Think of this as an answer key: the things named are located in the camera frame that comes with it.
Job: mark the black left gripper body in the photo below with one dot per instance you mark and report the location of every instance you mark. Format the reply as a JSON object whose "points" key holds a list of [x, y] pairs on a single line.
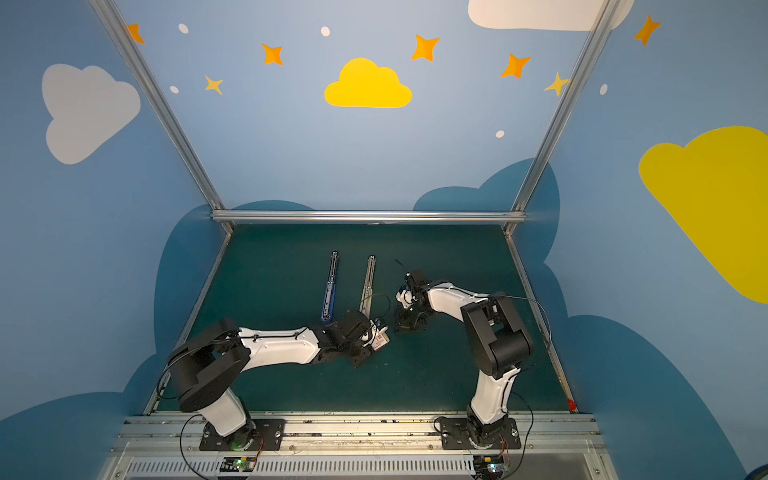
{"points": [[365, 347]]}

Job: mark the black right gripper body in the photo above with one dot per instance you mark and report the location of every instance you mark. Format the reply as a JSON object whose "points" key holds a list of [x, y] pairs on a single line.
{"points": [[411, 318]]}

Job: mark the red white staple box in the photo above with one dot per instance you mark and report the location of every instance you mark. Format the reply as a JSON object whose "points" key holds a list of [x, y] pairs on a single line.
{"points": [[380, 340]]}

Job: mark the beige black stapler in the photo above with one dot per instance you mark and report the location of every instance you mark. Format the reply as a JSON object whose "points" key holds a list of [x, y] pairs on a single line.
{"points": [[367, 291]]}

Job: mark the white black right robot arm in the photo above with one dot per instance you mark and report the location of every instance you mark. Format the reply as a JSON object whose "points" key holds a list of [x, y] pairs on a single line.
{"points": [[498, 338]]}

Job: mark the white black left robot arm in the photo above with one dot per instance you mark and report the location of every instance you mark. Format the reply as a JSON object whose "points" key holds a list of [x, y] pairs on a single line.
{"points": [[204, 368]]}

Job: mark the aluminium back crossbar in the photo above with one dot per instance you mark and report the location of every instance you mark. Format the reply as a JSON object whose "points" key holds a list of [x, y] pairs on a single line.
{"points": [[366, 217]]}

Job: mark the right green circuit board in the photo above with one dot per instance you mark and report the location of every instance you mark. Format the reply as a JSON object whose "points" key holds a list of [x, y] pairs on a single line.
{"points": [[488, 468]]}

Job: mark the green circuit board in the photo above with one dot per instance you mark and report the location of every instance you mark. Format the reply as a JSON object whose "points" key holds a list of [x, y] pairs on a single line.
{"points": [[238, 465], [488, 468]]}

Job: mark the left green circuit board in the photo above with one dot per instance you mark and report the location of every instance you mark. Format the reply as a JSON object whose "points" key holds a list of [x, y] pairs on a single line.
{"points": [[238, 465]]}

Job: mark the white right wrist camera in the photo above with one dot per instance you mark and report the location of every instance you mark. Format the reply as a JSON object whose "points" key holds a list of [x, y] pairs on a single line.
{"points": [[405, 298]]}

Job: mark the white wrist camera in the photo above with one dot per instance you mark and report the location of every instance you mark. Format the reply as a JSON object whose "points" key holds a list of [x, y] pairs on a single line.
{"points": [[405, 298], [377, 327]]}

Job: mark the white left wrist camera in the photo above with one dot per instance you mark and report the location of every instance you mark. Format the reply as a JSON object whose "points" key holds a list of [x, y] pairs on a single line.
{"points": [[377, 327]]}

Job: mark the aluminium front rail frame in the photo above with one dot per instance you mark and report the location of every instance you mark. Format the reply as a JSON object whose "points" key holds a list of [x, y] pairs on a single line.
{"points": [[379, 445]]}

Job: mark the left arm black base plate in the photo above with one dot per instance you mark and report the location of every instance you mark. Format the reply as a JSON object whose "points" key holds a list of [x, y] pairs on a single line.
{"points": [[256, 435]]}

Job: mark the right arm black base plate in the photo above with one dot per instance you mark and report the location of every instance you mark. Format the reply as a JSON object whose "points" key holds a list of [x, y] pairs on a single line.
{"points": [[463, 433]]}

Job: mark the left aluminium frame post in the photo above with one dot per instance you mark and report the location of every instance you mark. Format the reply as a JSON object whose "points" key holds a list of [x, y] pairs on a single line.
{"points": [[113, 22]]}

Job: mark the aluminium frame post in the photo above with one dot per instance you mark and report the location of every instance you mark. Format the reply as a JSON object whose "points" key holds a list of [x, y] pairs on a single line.
{"points": [[580, 74], [113, 22]]}

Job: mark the right aluminium frame post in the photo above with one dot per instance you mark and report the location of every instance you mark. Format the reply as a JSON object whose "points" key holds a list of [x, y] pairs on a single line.
{"points": [[580, 74]]}

